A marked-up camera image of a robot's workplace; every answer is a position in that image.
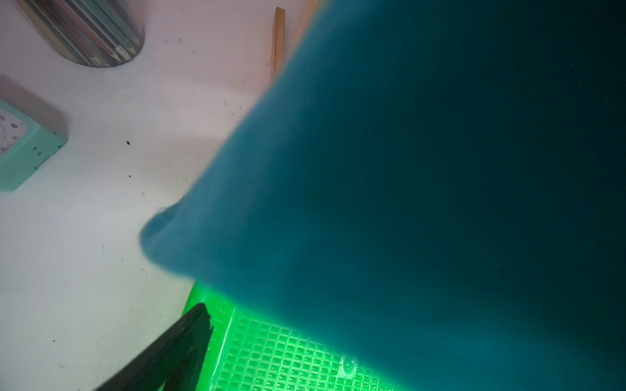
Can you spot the wooden clothes rack frame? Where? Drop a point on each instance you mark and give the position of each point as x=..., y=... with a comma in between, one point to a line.
x=310, y=10

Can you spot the green plastic basket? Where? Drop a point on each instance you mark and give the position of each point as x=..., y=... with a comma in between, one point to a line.
x=250, y=352

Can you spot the clear pencil cup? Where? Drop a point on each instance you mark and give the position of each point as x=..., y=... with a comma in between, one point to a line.
x=91, y=33

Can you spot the teal t-shirt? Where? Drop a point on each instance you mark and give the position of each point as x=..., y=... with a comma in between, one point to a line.
x=434, y=187

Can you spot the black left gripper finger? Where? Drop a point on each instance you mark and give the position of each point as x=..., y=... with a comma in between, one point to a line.
x=173, y=362

